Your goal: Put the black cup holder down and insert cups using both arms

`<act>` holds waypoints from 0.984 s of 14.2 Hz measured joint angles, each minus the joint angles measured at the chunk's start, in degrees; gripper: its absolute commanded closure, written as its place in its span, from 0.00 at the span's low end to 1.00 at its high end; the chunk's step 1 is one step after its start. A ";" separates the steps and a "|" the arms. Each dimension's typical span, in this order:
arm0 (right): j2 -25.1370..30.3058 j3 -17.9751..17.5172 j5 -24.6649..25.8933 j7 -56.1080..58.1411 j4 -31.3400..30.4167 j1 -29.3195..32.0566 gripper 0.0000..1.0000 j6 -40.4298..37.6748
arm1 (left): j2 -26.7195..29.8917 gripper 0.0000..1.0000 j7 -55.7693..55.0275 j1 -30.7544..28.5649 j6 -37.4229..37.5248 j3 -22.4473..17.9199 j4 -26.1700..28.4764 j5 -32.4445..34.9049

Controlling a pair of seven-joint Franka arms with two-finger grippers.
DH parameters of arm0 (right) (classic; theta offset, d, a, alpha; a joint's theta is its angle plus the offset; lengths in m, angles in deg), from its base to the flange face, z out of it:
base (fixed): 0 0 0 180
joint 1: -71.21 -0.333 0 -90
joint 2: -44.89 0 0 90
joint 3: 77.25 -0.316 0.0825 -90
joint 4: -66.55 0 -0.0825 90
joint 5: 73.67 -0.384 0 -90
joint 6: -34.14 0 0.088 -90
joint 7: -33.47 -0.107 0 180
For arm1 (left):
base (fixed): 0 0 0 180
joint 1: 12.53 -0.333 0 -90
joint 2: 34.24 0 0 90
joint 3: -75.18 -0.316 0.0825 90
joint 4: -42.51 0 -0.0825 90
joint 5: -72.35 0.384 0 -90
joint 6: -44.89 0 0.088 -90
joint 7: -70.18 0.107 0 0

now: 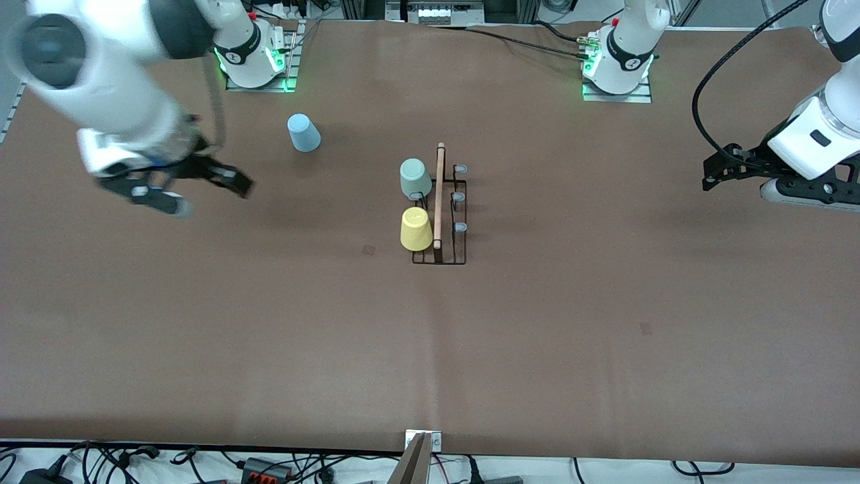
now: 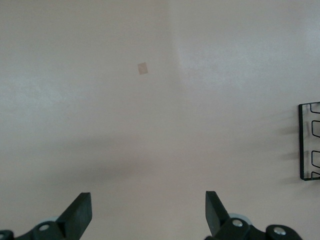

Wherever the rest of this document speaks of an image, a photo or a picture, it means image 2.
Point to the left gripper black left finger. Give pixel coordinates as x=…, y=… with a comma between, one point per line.
x=77, y=217

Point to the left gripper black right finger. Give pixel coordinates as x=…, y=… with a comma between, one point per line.
x=216, y=220

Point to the small square tape patch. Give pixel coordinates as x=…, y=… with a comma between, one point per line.
x=142, y=68

